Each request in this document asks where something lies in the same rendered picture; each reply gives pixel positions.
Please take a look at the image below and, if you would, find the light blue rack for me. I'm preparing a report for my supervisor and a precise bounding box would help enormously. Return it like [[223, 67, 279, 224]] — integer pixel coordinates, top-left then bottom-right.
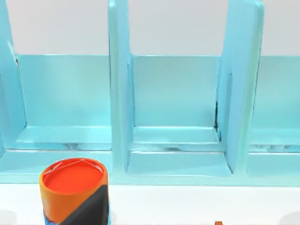
[[0, 0, 300, 186]]

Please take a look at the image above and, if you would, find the orange and black can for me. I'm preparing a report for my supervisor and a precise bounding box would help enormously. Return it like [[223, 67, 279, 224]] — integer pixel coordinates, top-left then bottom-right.
[[39, 157, 110, 225]]

